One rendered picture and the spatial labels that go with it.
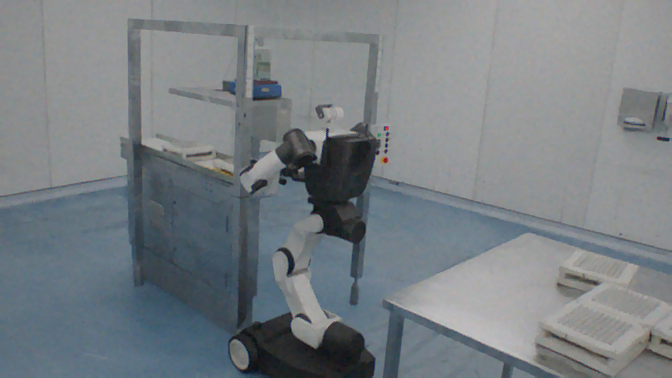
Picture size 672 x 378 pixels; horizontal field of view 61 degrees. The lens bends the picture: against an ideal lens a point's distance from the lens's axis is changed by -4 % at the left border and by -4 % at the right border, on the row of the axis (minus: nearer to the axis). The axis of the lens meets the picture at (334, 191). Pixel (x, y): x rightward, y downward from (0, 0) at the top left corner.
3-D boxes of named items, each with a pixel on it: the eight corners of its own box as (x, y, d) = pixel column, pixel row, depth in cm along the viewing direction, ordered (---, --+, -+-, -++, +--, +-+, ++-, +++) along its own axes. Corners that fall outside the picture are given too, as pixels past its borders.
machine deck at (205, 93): (291, 106, 313) (292, 98, 311) (234, 109, 286) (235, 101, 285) (223, 92, 353) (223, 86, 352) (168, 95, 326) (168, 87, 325)
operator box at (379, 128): (391, 165, 369) (395, 124, 362) (373, 168, 357) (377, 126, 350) (383, 163, 373) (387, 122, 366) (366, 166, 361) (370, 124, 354)
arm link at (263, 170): (246, 198, 260) (285, 169, 254) (231, 174, 261) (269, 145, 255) (257, 196, 271) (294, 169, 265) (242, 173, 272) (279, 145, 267)
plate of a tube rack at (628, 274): (638, 270, 221) (639, 265, 220) (625, 290, 201) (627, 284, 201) (575, 253, 234) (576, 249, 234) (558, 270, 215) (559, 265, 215)
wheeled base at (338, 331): (387, 374, 306) (394, 318, 297) (318, 415, 269) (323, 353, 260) (304, 329, 347) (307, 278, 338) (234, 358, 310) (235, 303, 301)
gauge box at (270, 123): (290, 141, 318) (292, 104, 312) (275, 142, 310) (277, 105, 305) (264, 134, 332) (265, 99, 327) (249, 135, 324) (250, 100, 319)
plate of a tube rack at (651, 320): (675, 311, 187) (676, 305, 186) (649, 333, 170) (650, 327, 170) (604, 286, 204) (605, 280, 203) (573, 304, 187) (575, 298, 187)
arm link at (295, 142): (292, 172, 259) (316, 154, 256) (281, 165, 252) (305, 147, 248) (283, 153, 265) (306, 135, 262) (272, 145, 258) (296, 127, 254)
